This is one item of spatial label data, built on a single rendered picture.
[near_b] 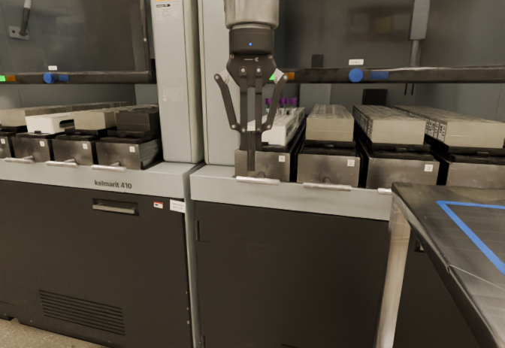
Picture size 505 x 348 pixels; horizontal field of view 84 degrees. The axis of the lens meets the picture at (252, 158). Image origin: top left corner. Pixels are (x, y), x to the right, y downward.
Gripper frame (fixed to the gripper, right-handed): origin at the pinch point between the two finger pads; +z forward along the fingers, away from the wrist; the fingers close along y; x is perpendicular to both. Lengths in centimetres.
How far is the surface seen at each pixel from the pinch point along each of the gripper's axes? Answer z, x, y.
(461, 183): 7.5, -5.7, -42.7
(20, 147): 6, -31, 71
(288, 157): 4.4, -13.3, -8.1
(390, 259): 13.8, 12.3, -21.2
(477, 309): 2.7, 34.6, -15.7
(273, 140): 1.1, -17.9, -4.7
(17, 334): 84, -39, 94
